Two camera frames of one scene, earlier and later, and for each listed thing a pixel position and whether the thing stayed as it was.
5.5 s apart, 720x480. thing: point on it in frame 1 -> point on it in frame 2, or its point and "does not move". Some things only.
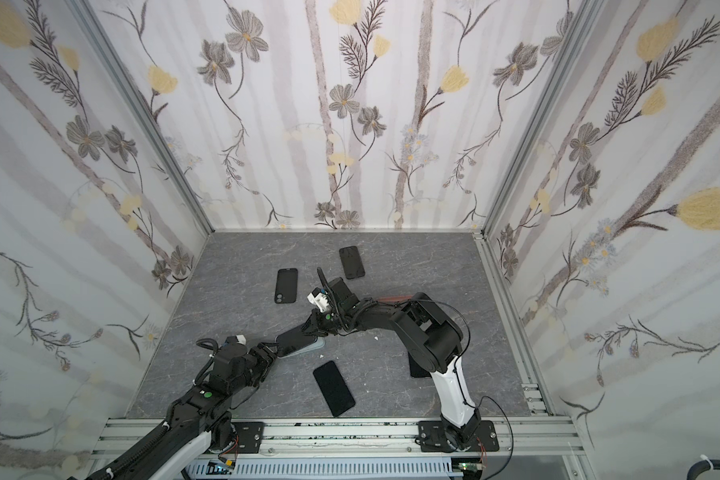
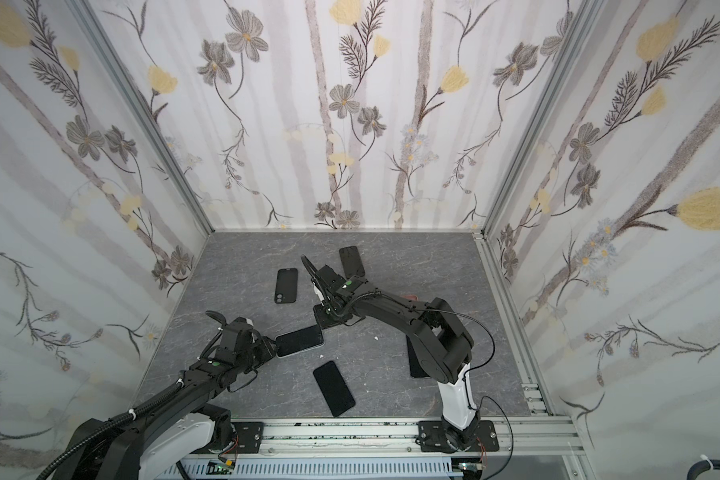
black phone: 351,261 does not move
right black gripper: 330,312 -> 326,288
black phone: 293,340 does not move
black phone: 333,388 does not move
